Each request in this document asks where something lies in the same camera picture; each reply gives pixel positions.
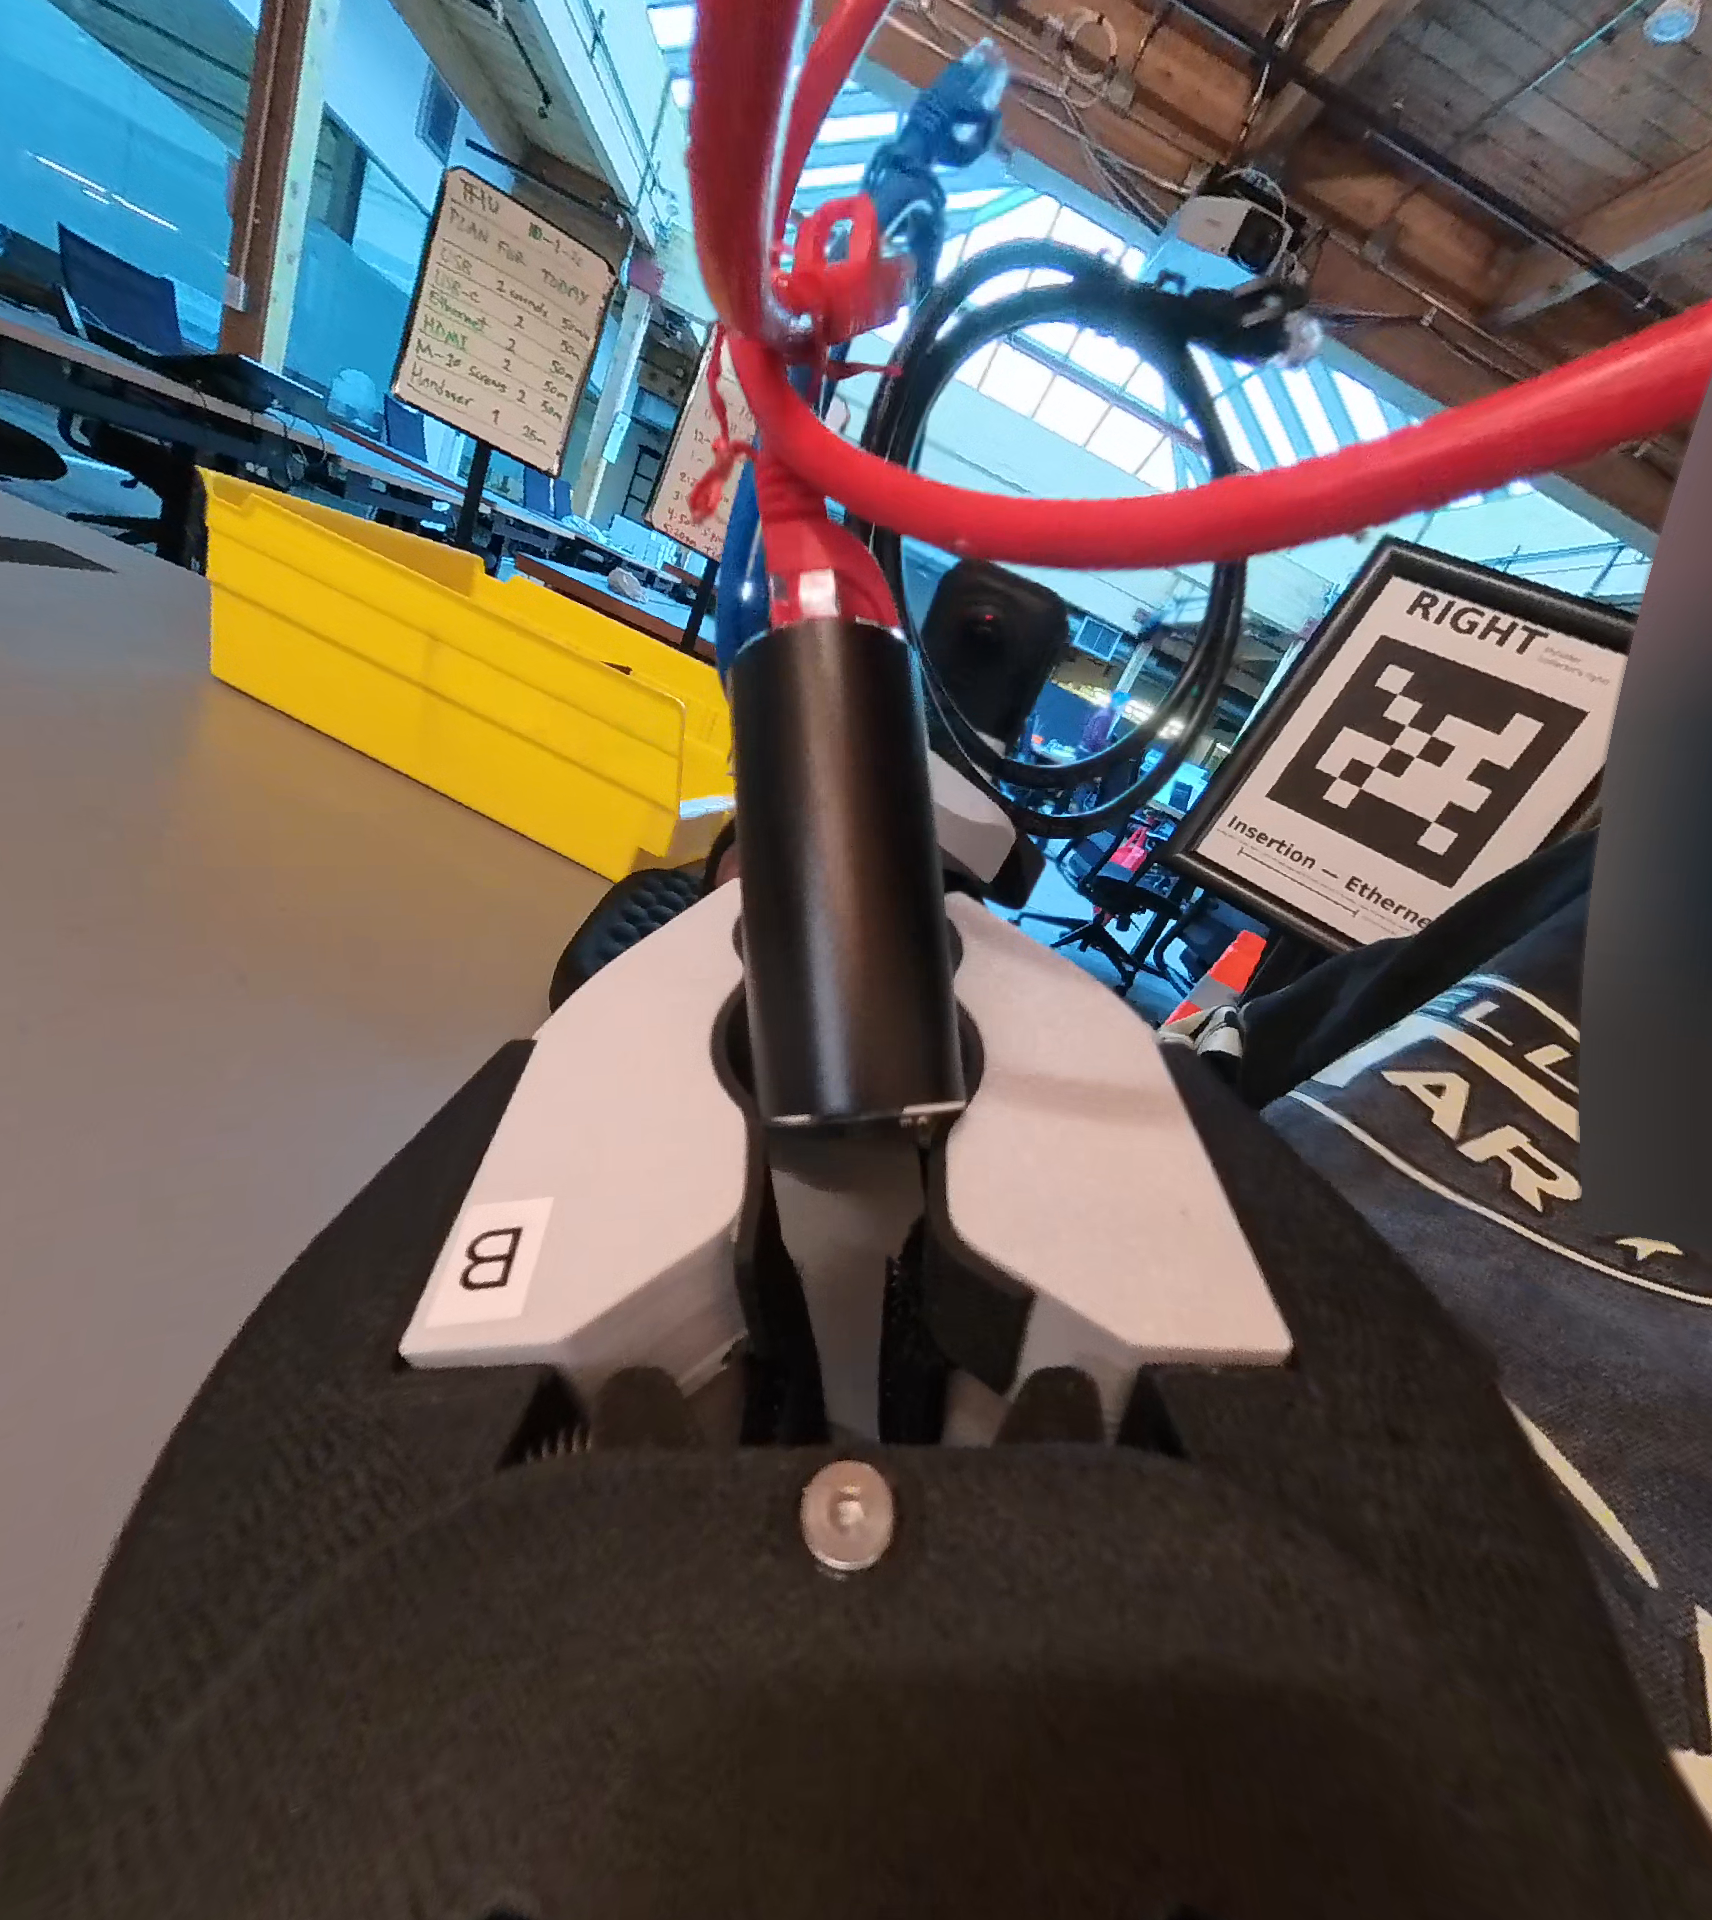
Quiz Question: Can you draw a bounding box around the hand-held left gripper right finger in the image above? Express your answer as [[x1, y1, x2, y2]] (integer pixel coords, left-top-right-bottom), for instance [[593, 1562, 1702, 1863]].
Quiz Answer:
[[931, 892, 1297, 1374]]

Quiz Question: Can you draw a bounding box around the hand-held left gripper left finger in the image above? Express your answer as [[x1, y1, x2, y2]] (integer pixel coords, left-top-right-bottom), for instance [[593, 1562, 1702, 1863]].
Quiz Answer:
[[399, 882, 798, 1374]]

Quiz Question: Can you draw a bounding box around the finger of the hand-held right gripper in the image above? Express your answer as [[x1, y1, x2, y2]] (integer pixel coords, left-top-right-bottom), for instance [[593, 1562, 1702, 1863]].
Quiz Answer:
[[937, 754, 1049, 906]]

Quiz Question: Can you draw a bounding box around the black ethernet hub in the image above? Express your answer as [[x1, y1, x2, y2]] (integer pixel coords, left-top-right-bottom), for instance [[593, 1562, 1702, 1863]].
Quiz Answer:
[[728, 613, 973, 1131]]

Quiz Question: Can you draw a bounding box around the red ethernet cable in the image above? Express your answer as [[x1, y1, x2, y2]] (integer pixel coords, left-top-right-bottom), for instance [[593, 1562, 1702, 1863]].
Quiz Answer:
[[683, 0, 1712, 633]]

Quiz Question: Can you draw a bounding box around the black ethernet cable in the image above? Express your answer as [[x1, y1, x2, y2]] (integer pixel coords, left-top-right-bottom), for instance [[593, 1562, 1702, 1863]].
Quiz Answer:
[[857, 244, 1317, 841]]

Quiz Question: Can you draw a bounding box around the blue ethernet cable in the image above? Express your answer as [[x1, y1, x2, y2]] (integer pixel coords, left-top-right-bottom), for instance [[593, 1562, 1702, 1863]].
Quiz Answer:
[[720, 38, 1020, 633]]

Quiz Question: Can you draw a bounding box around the yellow plastic bin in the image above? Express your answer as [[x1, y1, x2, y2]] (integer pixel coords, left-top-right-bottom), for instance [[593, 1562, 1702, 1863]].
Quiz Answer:
[[200, 468, 741, 888]]

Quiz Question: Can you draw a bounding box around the orange cone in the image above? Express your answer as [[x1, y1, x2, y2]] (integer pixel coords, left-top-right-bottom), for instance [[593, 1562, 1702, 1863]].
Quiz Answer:
[[1164, 932, 1268, 1042]]

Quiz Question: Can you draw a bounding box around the handwritten whiteboard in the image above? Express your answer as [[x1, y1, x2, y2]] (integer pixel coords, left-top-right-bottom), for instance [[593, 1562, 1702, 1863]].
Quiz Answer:
[[643, 320, 763, 564], [391, 165, 636, 480]]

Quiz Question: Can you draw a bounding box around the wooden table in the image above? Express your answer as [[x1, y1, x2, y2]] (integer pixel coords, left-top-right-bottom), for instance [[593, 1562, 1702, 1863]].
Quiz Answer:
[[489, 494, 726, 663]]

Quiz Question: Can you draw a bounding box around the framed marker sign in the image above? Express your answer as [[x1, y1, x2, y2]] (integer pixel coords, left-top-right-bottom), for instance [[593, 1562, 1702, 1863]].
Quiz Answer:
[[1165, 536, 1648, 956]]

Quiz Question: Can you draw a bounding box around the person's dark printed hoodie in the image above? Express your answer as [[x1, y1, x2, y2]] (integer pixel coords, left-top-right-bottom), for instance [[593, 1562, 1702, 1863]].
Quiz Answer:
[[1235, 829, 1712, 1920]]

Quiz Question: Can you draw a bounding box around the white ceiling device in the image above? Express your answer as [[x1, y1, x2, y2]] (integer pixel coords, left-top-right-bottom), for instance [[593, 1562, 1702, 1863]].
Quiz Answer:
[[1167, 169, 1311, 274]]

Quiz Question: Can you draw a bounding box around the wooden post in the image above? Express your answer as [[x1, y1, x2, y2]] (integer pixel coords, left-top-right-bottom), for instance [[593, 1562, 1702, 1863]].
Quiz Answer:
[[222, 0, 323, 362]]

